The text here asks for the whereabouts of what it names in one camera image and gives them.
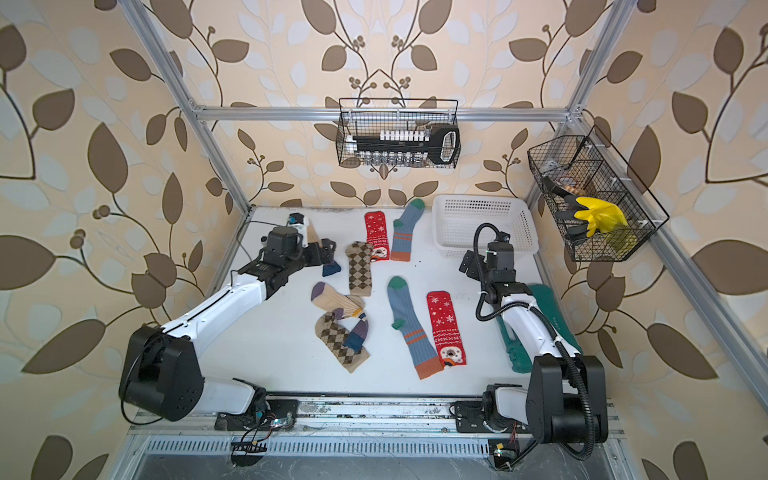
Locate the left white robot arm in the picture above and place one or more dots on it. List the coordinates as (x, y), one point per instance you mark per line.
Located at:
(161, 372)

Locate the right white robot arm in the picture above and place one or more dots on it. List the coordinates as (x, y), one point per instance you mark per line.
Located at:
(565, 401)

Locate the back black wire basket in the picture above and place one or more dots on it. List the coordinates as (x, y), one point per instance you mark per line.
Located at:
(372, 114)

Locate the black wire basket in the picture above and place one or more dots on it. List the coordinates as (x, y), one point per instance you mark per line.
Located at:
(372, 114)
(581, 164)

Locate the yellow rubber glove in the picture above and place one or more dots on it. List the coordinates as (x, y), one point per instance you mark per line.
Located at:
(601, 216)

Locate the right black wire basket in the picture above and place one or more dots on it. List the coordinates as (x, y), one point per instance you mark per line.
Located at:
(581, 164)

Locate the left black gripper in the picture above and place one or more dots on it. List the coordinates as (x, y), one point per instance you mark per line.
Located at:
(325, 252)

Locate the black tool in basket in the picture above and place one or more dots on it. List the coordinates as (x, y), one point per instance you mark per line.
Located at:
(576, 229)

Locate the blue striped sock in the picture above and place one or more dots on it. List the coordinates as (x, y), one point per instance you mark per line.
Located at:
(405, 320)
(401, 247)

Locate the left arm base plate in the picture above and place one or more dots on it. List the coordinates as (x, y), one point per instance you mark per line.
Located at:
(276, 414)

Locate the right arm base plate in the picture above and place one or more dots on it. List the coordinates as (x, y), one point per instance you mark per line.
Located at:
(471, 418)

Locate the red christmas sock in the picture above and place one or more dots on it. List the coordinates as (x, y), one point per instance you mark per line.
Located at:
(377, 235)
(446, 334)

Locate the brown argyle sock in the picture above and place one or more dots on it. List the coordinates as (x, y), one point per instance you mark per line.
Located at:
(333, 336)
(359, 255)

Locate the black socket set holder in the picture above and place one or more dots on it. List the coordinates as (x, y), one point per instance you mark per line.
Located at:
(433, 145)

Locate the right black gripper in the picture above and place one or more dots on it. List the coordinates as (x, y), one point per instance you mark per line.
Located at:
(474, 271)

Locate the green plastic tool case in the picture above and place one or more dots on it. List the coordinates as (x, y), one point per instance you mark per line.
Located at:
(558, 318)

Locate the beige purple sock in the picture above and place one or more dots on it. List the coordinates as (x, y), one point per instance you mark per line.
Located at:
(341, 306)
(312, 234)

